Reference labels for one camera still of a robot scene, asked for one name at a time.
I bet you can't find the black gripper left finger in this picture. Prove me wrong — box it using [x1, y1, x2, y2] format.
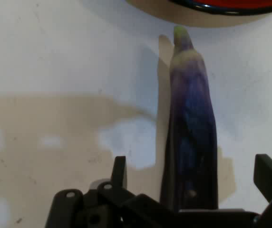
[44, 155, 175, 228]

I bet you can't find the long purple eggplant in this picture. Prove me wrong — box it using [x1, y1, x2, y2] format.
[159, 25, 219, 212]

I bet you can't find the red plate with black rim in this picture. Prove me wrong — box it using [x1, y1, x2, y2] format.
[168, 0, 272, 16]

